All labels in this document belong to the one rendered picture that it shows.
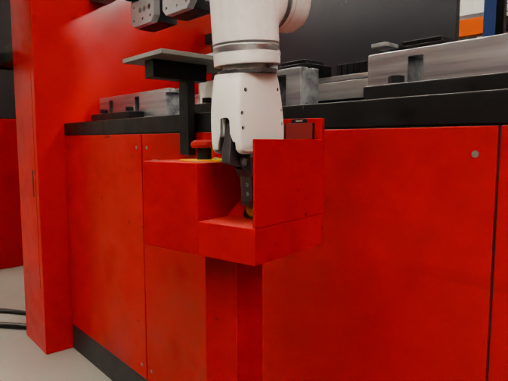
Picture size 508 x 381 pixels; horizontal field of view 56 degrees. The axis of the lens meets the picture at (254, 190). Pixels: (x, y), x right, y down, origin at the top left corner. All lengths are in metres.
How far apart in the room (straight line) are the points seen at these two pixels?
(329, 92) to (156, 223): 0.80
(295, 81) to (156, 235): 0.54
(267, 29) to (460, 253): 0.41
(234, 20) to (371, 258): 0.44
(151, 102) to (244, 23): 1.03
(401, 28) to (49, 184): 1.33
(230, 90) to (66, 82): 1.42
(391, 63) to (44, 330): 1.60
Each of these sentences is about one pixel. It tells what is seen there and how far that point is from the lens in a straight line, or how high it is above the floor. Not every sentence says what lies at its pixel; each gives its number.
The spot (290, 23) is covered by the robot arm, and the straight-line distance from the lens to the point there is 0.67.
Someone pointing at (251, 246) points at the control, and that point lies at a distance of 0.57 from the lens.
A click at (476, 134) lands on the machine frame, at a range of 0.72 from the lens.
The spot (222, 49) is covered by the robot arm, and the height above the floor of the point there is 0.92.
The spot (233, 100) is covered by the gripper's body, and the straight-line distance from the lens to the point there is 0.58.
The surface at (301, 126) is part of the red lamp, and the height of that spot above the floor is 0.83.
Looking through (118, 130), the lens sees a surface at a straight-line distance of 1.53.
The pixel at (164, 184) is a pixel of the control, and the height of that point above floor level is 0.75.
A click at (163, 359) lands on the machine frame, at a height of 0.20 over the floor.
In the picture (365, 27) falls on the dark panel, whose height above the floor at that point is 1.17.
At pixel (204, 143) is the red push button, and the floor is 0.80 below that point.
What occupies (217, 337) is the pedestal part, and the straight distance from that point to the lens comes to 0.72.
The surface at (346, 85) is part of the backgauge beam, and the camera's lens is 1.33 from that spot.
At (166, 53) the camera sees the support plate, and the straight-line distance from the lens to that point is 1.06.
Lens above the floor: 0.81
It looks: 6 degrees down
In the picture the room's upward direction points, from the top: straight up
